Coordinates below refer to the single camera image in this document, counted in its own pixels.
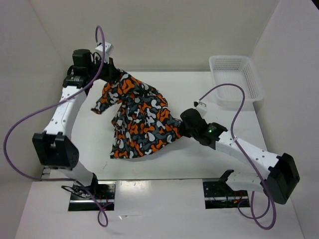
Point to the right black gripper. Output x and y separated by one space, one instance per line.
182 130

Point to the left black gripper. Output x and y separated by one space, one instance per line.
113 72

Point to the orange camouflage shorts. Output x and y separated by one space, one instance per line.
143 123

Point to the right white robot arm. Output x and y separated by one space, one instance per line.
276 176

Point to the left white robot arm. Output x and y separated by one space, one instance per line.
54 146

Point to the white plastic basket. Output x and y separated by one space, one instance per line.
238 70

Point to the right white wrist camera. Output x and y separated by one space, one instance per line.
200 107

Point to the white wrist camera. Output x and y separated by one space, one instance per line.
200 107
106 47

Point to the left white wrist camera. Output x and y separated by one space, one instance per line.
106 47

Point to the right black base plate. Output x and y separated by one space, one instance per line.
218 195

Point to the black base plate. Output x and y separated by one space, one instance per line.
218 195
81 201

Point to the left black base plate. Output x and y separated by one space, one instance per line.
81 201

